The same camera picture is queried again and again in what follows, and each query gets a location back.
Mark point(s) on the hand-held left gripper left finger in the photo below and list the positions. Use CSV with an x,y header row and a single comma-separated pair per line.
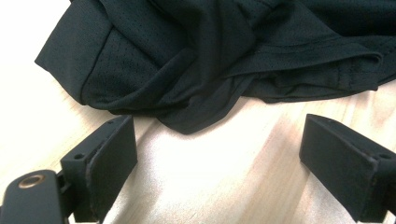
x,y
106,161

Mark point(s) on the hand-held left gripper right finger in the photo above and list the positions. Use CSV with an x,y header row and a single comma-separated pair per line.
x,y
342,168

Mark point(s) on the dark mesh garment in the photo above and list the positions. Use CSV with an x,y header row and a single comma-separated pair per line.
x,y
199,59

